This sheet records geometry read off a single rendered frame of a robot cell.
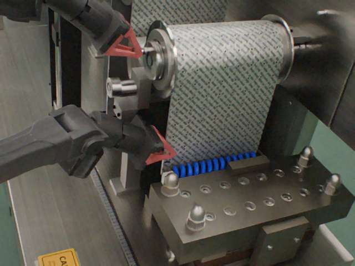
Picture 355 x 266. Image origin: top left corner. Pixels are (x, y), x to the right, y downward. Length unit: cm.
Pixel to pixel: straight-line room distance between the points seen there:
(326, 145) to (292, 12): 208
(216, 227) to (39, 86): 81
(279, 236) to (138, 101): 38
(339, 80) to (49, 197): 67
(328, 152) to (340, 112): 206
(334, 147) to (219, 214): 225
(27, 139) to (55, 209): 35
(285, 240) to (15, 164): 53
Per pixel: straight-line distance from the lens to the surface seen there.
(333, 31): 97
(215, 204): 90
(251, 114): 99
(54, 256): 93
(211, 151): 99
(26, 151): 71
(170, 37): 83
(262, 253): 94
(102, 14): 80
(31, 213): 105
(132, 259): 96
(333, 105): 99
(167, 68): 84
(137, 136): 86
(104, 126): 82
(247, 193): 95
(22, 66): 158
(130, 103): 95
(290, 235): 95
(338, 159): 300
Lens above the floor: 165
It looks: 36 degrees down
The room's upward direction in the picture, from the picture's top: 9 degrees clockwise
